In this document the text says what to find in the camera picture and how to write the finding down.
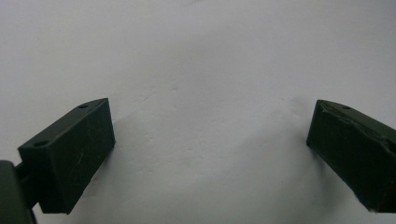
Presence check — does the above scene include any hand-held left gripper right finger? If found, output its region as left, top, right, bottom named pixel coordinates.
left=305, top=99, right=396, bottom=214

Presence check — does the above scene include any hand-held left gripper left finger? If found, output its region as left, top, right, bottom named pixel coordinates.
left=17, top=97, right=117, bottom=215

